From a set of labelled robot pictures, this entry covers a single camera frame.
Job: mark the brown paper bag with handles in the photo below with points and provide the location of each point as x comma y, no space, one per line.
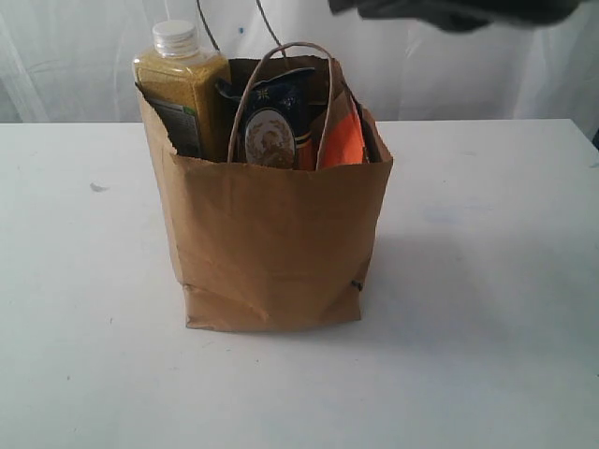
268,249

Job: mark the brown kraft pouch orange label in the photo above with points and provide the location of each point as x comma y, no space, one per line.
343,143

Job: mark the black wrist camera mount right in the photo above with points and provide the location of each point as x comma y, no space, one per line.
462,16

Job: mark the blue spaghetti packet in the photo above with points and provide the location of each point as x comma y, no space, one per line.
275,125

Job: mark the yellow grain container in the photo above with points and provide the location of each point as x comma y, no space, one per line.
178,79

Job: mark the small paper scrap on table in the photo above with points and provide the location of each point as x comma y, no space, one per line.
97,188

